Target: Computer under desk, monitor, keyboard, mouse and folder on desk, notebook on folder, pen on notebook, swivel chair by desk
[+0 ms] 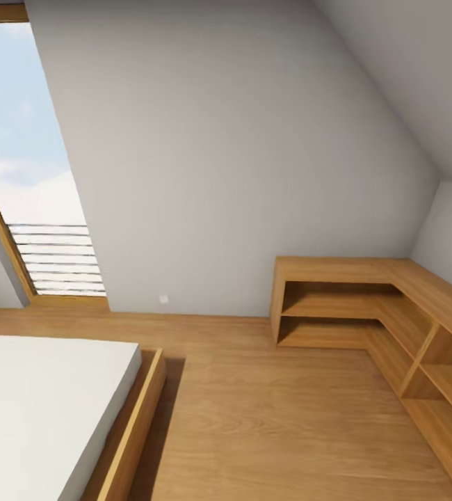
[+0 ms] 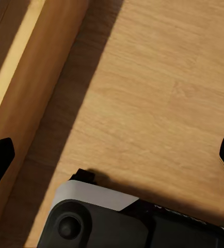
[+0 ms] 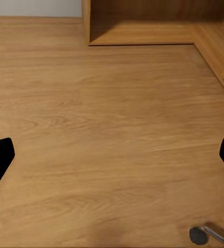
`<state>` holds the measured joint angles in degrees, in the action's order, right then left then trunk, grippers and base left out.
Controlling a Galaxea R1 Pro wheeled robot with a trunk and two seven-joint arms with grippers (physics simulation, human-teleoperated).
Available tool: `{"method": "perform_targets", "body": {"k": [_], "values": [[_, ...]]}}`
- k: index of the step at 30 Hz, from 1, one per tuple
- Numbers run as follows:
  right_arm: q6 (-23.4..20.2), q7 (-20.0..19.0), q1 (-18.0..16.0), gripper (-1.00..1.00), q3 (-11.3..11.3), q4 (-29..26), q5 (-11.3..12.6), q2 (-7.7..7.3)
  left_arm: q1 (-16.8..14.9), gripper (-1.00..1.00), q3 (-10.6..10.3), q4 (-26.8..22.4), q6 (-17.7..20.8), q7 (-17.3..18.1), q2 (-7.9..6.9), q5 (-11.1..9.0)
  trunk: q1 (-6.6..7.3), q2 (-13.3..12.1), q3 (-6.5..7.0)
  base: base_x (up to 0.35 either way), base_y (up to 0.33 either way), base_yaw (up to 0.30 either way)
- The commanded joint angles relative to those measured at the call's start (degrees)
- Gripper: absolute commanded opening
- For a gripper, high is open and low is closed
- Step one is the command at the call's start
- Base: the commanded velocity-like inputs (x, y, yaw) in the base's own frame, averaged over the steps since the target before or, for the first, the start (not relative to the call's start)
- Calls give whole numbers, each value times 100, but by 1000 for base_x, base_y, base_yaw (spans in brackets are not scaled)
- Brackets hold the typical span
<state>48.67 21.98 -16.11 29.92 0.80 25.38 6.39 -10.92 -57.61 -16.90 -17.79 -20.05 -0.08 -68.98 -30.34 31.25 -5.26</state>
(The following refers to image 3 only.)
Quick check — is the swivel chair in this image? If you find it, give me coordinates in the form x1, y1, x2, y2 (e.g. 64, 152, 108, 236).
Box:
189, 225, 224, 245

